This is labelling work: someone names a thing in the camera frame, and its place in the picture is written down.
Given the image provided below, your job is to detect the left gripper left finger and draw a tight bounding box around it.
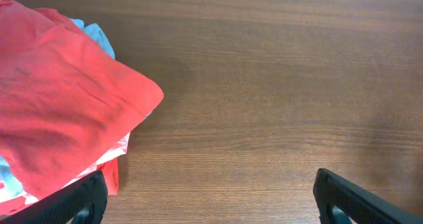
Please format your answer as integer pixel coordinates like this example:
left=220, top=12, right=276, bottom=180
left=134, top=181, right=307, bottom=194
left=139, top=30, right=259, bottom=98
left=1, top=171, right=108, bottom=224

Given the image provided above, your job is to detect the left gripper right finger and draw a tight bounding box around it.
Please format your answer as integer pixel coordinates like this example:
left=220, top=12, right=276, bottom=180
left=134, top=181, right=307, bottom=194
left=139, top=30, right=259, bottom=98
left=313, top=168, right=422, bottom=224

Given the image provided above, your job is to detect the red soccer t-shirt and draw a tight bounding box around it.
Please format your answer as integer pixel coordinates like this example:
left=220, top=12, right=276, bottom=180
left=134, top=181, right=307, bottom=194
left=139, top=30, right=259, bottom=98
left=0, top=0, right=165, bottom=200

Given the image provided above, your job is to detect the red folded garment bottom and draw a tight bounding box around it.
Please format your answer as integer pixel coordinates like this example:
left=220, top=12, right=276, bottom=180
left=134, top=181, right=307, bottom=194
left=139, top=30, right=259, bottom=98
left=1, top=158, right=119, bottom=215

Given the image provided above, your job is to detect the grey folded shirt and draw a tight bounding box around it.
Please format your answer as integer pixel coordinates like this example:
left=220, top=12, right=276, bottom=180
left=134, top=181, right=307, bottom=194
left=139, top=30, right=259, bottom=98
left=0, top=18, right=153, bottom=199

